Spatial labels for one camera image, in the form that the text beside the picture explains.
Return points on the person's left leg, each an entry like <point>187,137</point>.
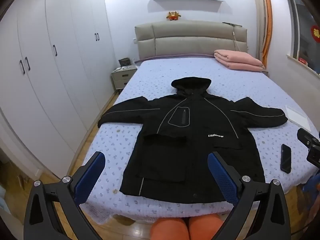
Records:
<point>170,230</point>

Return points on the grey nightstand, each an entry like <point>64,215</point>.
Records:
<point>122,77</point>

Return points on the person's right forearm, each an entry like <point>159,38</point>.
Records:
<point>312,192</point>

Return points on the white wardrobe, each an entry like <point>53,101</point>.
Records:
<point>50,67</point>

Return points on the beige padded headboard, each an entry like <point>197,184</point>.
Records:
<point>187,40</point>

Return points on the dark small bag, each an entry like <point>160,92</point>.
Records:
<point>124,62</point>

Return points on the red box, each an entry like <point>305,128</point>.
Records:
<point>303,61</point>

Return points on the black hooded jacket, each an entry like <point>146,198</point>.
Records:
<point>190,130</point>

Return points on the bed with lilac quilt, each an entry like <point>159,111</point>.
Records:
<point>155,85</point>

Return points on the window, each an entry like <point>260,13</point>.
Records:
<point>302,30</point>

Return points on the orange plush toy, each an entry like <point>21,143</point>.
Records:
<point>173,16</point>

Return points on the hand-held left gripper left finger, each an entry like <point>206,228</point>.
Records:
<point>90,177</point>

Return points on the black smartphone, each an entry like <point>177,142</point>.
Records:
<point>286,158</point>

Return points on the person's right leg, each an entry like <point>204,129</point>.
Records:
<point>205,228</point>

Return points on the orange curtain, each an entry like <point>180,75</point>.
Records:
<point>268,17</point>

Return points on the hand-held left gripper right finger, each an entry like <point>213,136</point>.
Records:
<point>222,177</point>

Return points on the red window decoration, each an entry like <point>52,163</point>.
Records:
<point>315,33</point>

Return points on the person's leg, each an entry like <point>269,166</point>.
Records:
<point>170,230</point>
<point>205,228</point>

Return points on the folded pink blanket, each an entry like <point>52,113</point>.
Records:
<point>237,60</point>

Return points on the white paper sheet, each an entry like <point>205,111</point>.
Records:
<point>297,116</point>

